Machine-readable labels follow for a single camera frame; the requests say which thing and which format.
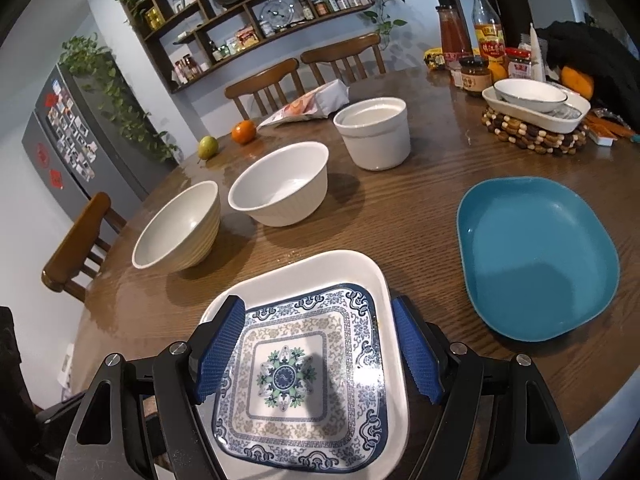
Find dark wooden wall shelf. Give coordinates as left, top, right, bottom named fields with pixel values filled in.
left=116, top=0, right=376, bottom=95

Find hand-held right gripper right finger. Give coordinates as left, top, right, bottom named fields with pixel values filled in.
left=390, top=296, right=581, bottom=480

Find sauce jar with red lid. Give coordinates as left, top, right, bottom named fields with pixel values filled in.
left=505, top=47, right=533, bottom=81

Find white ceramic crock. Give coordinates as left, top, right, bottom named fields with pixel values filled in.
left=333, top=96, right=412, bottom=171

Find teal plate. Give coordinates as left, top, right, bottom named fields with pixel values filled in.
left=456, top=176, right=621, bottom=343

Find plastic food bag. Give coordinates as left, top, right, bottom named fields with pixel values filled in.
left=257, top=80, right=350, bottom=128

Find vinegar bottle with yellow cap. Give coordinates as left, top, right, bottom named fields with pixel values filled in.
left=466, top=0, right=507, bottom=68

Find orange sachets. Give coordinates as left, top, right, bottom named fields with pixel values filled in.
left=582, top=110, right=638, bottom=147

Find red sauce bottle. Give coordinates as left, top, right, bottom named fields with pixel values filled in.
left=436, top=5, right=473, bottom=68

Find white packet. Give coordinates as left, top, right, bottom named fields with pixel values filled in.
left=527, top=24, right=548, bottom=83

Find wooden chair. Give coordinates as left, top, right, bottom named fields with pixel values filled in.
left=300, top=32, right=387, bottom=86
left=41, top=191, right=128, bottom=303
left=224, top=58, right=306, bottom=121

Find cream ribbed bowl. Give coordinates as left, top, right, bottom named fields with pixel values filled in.
left=131, top=180, right=222, bottom=269

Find sauce jar with black lid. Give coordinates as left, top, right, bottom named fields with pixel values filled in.
left=457, top=57, right=492, bottom=92

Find black cloth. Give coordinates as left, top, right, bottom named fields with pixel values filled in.
left=537, top=20, right=640, bottom=128

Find blue patterned square plate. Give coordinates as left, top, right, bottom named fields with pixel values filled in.
left=199, top=249, right=412, bottom=480

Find round glass lid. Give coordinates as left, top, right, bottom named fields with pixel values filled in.
left=260, top=0, right=293, bottom=31

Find white oval dish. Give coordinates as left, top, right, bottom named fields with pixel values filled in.
left=481, top=81, right=592, bottom=134

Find white bowl with blue rim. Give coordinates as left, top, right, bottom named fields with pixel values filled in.
left=493, top=78, right=570, bottom=111

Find trailing ivy plant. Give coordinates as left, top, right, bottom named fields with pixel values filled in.
left=59, top=34, right=182, bottom=163

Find white ribbed bowl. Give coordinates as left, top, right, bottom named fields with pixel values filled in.
left=227, top=141, right=330, bottom=228

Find wooden beaded trivet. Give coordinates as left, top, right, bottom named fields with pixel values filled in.
left=481, top=105, right=587, bottom=157

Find tangerine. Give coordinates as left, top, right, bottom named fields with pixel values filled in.
left=231, top=120, right=258, bottom=145

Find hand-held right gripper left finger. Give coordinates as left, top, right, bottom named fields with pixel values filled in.
left=55, top=294, right=247, bottom=480

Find grey refrigerator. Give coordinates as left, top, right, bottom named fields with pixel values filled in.
left=21, top=62, right=173, bottom=221

